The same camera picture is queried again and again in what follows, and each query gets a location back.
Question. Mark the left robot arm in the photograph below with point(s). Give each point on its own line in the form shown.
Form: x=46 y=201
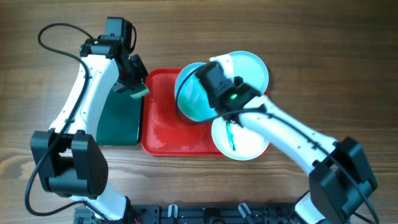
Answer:
x=68 y=160

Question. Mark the red plastic tray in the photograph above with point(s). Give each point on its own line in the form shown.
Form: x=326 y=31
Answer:
x=163 y=134

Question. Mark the dark green tray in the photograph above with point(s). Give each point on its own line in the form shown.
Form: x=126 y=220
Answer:
x=120 y=121

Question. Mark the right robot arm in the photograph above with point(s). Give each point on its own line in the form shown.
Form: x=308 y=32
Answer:
x=340 y=177

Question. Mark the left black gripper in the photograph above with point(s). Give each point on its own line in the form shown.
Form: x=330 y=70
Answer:
x=142 y=73

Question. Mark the white plate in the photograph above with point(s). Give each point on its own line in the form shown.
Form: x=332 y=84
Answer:
x=192 y=99
x=237 y=143
x=246 y=65

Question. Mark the green yellow sponge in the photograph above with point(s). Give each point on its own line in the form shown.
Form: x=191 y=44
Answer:
x=139 y=91

